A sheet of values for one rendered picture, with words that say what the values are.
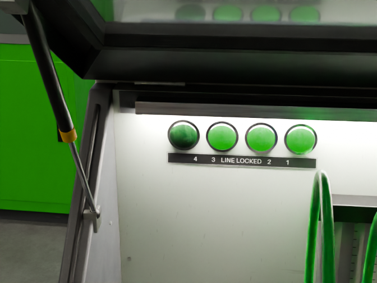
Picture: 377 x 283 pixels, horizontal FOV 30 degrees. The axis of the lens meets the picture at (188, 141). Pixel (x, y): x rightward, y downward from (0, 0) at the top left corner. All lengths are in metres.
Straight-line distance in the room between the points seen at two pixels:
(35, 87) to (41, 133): 0.24
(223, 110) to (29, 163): 2.66
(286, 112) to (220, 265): 0.30
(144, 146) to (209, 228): 0.17
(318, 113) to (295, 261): 0.27
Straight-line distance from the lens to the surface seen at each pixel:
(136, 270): 1.22
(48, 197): 3.69
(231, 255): 1.18
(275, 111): 1.04
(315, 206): 1.01
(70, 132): 0.88
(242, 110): 1.04
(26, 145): 3.61
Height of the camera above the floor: 1.78
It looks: 22 degrees down
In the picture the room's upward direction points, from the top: straight up
